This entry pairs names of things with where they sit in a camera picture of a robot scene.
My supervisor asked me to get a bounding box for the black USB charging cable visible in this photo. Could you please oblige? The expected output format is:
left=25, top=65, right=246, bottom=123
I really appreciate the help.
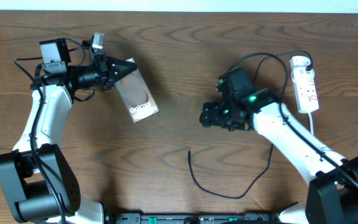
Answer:
left=187, top=50, right=314, bottom=200

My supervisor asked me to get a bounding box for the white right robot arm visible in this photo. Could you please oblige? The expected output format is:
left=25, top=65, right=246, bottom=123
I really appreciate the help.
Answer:
left=200, top=68, right=358, bottom=223

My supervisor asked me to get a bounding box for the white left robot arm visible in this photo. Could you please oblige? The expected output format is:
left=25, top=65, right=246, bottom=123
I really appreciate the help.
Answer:
left=0, top=33, right=137, bottom=223

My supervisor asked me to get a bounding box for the white power strip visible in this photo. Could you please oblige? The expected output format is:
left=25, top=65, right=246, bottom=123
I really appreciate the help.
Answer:
left=293, top=76, right=319, bottom=114

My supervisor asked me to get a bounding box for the white USB wall charger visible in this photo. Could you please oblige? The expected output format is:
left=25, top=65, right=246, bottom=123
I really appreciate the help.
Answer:
left=290, top=55, right=315, bottom=83

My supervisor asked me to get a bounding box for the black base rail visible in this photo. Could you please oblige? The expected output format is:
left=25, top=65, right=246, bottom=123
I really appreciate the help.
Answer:
left=104, top=213, right=281, bottom=224

